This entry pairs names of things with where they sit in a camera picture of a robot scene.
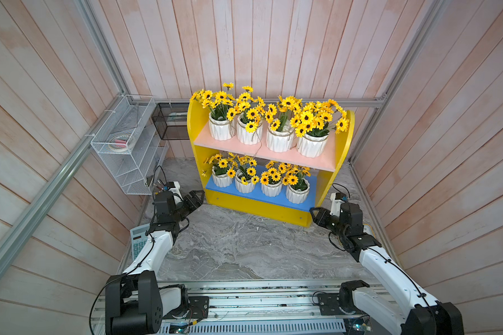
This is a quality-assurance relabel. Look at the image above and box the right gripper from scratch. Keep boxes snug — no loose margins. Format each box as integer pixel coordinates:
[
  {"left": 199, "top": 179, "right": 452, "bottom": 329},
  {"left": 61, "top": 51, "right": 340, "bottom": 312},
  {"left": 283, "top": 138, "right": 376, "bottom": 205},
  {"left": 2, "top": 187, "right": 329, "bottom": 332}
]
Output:
[{"left": 311, "top": 205, "right": 349, "bottom": 240}]

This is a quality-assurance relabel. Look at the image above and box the sunflower pot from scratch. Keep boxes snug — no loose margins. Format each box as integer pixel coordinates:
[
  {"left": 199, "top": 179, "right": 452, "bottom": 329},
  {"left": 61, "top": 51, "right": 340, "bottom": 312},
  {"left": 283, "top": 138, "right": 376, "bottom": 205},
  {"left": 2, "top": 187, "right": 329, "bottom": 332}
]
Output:
[
  {"left": 291, "top": 99, "right": 350, "bottom": 158},
  {"left": 190, "top": 82, "right": 236, "bottom": 141},
  {"left": 226, "top": 86, "right": 265, "bottom": 145},
  {"left": 235, "top": 156, "right": 259, "bottom": 194},
  {"left": 283, "top": 166, "right": 311, "bottom": 204},
  {"left": 265, "top": 96, "right": 302, "bottom": 153},
  {"left": 205, "top": 153, "right": 237, "bottom": 188},
  {"left": 260, "top": 161, "right": 286, "bottom": 198}
]

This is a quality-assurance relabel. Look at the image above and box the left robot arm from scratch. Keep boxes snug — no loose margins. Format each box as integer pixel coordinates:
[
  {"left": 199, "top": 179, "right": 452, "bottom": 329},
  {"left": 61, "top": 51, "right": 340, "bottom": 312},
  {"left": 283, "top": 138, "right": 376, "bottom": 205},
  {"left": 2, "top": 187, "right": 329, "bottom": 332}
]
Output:
[{"left": 100, "top": 188, "right": 205, "bottom": 334}]

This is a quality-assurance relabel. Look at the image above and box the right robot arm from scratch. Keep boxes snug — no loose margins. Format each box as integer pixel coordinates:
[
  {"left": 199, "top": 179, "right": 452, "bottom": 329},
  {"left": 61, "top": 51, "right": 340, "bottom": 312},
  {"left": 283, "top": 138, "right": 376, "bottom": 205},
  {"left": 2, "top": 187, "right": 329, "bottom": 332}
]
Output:
[{"left": 310, "top": 200, "right": 465, "bottom": 334}]

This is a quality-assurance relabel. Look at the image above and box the yellow two-tier shelf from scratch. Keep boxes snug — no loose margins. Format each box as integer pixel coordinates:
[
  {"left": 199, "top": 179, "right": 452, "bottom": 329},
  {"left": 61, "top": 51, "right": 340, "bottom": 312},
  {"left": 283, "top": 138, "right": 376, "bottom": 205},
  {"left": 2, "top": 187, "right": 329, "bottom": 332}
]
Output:
[{"left": 187, "top": 100, "right": 355, "bottom": 227}]

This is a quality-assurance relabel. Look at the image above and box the light blue calculator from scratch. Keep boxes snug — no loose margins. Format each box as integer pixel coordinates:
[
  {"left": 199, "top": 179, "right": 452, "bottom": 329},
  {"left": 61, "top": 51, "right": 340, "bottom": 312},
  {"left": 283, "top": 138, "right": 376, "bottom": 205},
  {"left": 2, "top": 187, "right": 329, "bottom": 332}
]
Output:
[{"left": 130, "top": 223, "right": 150, "bottom": 260}]

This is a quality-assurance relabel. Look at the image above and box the black mesh basket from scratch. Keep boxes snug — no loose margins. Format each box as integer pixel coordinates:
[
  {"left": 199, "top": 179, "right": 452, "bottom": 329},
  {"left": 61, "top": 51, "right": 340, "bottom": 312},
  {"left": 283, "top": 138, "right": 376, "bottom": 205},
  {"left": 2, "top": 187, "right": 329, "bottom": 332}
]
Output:
[{"left": 152, "top": 103, "right": 189, "bottom": 141}]

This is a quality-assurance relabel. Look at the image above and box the tape roll in rack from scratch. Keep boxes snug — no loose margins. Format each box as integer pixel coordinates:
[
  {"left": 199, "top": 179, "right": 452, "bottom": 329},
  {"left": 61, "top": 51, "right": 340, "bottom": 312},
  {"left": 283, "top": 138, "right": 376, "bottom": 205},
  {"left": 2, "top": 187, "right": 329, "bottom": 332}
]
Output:
[{"left": 108, "top": 133, "right": 136, "bottom": 153}]

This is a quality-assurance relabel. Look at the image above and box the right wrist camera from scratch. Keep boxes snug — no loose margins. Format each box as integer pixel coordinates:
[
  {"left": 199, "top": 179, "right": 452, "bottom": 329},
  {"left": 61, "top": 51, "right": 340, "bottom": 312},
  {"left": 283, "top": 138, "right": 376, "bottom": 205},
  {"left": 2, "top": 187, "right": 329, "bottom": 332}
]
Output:
[{"left": 331, "top": 192, "right": 348, "bottom": 216}]

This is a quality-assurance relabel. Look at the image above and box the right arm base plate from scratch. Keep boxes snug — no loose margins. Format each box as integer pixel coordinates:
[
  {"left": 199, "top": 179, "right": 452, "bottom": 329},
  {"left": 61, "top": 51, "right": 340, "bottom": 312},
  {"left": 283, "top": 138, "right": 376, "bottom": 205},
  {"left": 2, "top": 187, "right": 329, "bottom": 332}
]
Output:
[{"left": 313, "top": 291, "right": 358, "bottom": 316}]

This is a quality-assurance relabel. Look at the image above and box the white wire mesh rack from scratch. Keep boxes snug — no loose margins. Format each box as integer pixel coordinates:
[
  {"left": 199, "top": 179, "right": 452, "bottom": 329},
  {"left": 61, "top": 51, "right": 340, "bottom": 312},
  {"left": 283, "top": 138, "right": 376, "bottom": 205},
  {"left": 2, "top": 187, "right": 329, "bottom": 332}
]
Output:
[{"left": 91, "top": 95, "right": 168, "bottom": 195}]

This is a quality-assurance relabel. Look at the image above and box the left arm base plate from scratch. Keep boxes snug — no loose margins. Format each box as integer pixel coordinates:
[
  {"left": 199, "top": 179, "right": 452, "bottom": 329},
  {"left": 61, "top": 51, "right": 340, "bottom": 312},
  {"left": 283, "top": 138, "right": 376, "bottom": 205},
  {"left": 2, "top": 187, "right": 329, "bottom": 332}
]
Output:
[{"left": 163, "top": 296, "right": 210, "bottom": 321}]

